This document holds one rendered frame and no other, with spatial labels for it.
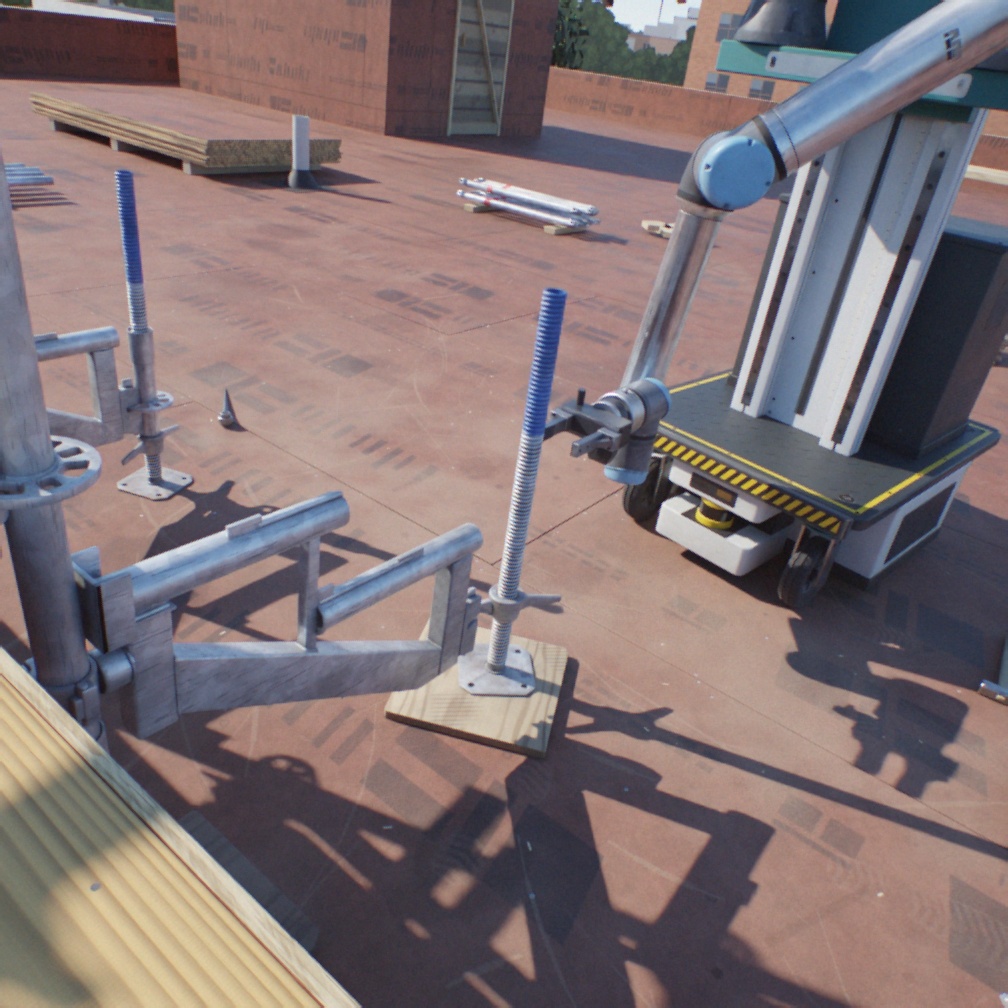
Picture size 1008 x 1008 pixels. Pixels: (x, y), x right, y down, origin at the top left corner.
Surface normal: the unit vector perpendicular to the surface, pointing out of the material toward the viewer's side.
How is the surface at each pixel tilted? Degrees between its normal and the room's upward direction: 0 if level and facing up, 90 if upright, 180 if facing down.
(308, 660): 90
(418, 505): 0
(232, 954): 0
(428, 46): 90
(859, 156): 90
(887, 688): 0
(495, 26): 90
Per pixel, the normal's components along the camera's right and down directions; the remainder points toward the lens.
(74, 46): 0.77, 0.40
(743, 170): -0.20, 0.55
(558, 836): 0.11, -0.85
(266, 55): -0.63, 0.33
